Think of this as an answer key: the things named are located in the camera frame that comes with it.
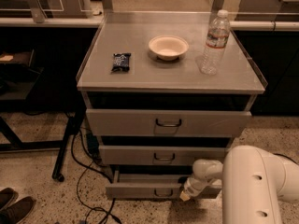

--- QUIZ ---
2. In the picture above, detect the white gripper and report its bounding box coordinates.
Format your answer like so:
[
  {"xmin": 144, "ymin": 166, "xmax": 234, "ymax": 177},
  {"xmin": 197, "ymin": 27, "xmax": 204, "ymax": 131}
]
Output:
[{"xmin": 179, "ymin": 176, "xmax": 208, "ymax": 202}]

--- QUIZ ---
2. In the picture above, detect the grey bottom drawer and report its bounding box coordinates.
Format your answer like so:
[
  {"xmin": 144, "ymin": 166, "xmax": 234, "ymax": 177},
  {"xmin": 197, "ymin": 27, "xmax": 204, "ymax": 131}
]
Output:
[{"xmin": 105, "ymin": 170, "xmax": 223, "ymax": 201}]

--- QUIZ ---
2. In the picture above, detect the grey drawer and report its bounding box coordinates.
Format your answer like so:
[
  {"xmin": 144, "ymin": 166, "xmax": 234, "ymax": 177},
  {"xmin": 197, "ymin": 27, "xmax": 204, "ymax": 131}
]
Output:
[
  {"xmin": 86, "ymin": 92, "xmax": 251, "ymax": 138},
  {"xmin": 105, "ymin": 170, "xmax": 223, "ymax": 201},
  {"xmin": 99, "ymin": 137, "xmax": 231, "ymax": 166}
]

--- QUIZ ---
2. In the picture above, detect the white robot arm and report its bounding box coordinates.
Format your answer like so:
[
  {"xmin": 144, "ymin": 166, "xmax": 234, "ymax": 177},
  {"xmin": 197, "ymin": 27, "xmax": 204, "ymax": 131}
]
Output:
[{"xmin": 180, "ymin": 146, "xmax": 299, "ymax": 224}]

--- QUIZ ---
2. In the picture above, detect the grey metal drawer cabinet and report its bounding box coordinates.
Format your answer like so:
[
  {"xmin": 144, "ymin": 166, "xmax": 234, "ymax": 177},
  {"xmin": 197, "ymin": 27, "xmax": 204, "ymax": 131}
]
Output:
[{"xmin": 76, "ymin": 10, "xmax": 268, "ymax": 179}]

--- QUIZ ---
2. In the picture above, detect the grey middle drawer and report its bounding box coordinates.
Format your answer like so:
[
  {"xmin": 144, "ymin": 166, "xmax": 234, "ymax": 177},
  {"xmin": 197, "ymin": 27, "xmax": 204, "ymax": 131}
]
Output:
[{"xmin": 99, "ymin": 137, "xmax": 231, "ymax": 166}]

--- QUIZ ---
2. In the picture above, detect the grey top drawer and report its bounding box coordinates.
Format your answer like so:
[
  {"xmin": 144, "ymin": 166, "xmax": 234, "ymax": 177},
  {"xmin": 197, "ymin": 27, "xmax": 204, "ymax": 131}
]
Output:
[{"xmin": 86, "ymin": 92, "xmax": 251, "ymax": 138}]

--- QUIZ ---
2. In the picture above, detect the dark blue snack packet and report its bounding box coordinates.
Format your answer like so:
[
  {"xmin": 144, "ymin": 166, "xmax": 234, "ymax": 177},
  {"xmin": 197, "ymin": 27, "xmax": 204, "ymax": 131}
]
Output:
[{"xmin": 111, "ymin": 53, "xmax": 131, "ymax": 72}]

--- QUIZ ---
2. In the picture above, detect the white paper bowl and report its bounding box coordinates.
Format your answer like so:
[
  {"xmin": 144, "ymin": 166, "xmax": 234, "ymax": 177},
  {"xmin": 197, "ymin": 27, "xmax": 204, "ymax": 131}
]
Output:
[{"xmin": 149, "ymin": 35, "xmax": 189, "ymax": 61}]

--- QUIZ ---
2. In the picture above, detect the clear plastic water bottle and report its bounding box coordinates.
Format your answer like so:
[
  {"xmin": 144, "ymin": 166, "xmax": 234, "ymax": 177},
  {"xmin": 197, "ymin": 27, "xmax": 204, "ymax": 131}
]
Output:
[{"xmin": 200, "ymin": 9, "xmax": 230, "ymax": 75}]

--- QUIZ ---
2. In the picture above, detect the brown shoe lower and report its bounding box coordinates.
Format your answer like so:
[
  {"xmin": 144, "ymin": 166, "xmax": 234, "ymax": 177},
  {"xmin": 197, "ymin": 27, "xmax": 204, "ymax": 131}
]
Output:
[{"xmin": 0, "ymin": 196, "xmax": 36, "ymax": 224}]

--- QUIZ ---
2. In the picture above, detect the brown shoe near edge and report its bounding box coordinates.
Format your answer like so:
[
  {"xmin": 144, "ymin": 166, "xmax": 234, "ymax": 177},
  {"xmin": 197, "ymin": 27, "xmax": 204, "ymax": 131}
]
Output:
[{"xmin": 0, "ymin": 188, "xmax": 18, "ymax": 211}]

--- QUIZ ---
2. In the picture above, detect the black cable left floor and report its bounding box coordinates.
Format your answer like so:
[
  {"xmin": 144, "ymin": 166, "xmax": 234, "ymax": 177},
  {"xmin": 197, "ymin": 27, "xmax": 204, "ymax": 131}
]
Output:
[{"xmin": 70, "ymin": 128, "xmax": 123, "ymax": 224}]

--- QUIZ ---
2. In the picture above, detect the black table frame leg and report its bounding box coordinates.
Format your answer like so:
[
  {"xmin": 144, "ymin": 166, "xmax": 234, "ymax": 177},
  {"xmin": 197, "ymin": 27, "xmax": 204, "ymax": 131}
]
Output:
[{"xmin": 0, "ymin": 111, "xmax": 85, "ymax": 182}]

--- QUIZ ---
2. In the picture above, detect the white horizontal rail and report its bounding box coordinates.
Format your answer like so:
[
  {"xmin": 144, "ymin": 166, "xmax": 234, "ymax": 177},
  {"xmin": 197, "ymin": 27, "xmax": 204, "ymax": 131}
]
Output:
[{"xmin": 0, "ymin": 18, "xmax": 299, "ymax": 32}]

